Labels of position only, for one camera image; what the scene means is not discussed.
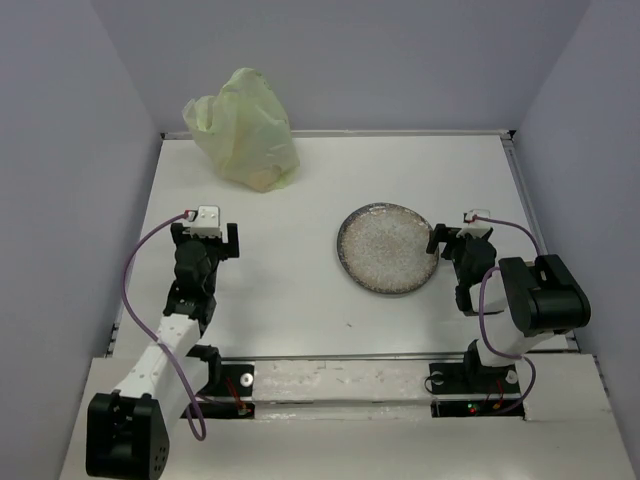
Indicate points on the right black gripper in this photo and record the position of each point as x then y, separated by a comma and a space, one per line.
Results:
440, 234

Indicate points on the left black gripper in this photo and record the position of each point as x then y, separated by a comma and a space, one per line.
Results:
179, 235

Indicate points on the light green plastic bag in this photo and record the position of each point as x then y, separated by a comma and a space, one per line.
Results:
245, 131

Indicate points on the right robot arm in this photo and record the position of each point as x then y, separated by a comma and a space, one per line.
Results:
518, 305

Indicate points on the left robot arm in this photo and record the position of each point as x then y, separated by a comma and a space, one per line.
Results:
128, 429

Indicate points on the speckled ceramic plate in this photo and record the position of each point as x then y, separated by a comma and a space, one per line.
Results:
382, 248

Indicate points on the white front board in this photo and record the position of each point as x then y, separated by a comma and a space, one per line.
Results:
372, 419

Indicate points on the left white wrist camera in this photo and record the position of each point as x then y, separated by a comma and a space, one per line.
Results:
208, 220

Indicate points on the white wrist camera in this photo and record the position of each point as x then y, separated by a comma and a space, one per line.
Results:
208, 220
474, 223

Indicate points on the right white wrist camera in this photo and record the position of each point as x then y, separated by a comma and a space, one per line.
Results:
474, 223

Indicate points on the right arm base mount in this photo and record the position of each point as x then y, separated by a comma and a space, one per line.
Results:
490, 393

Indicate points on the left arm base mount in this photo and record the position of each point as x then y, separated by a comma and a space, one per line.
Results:
231, 397

